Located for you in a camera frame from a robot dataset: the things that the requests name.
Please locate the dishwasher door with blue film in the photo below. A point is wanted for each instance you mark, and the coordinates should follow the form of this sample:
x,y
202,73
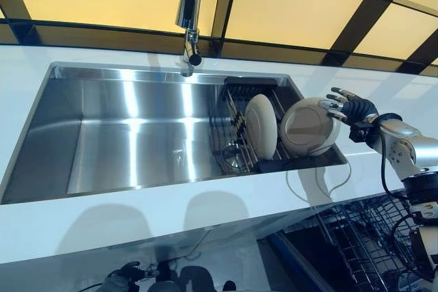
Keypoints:
x,y
284,242

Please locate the white cabinet door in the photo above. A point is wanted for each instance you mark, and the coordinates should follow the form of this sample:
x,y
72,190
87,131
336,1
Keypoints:
x,y
239,258
51,278

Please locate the stainless steel sink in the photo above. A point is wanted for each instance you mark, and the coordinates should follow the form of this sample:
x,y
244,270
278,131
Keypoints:
x,y
137,141

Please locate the right robot hand dark glove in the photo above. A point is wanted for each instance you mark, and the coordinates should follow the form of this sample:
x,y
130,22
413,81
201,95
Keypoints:
x,y
361,110

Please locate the left robot hand dark glove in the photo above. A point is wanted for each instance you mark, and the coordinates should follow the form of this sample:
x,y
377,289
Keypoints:
x,y
119,278

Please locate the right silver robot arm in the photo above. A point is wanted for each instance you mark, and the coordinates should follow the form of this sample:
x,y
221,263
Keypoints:
x,y
400,131

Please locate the black sink dish rack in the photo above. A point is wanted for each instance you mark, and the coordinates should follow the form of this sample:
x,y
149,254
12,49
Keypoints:
x,y
250,81

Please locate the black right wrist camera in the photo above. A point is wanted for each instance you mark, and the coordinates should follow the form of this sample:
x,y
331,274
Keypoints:
x,y
361,133

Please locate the yellow window with dark frame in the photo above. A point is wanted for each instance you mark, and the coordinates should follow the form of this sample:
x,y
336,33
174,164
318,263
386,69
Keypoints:
x,y
291,4

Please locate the beige ceramic plate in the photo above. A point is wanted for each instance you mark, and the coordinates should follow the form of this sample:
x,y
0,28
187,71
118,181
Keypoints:
x,y
260,128
308,128

